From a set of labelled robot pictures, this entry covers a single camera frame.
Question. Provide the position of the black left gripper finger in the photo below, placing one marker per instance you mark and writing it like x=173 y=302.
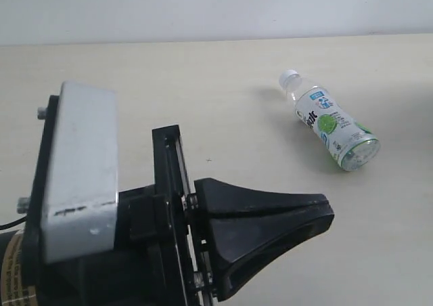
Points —
x=222 y=200
x=240 y=247

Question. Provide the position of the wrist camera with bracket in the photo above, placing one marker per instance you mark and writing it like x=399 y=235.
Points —
x=76 y=212

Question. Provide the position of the lime label water bottle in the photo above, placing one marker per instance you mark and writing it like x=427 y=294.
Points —
x=349 y=143

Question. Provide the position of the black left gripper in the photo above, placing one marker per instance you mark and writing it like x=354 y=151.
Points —
x=154 y=260

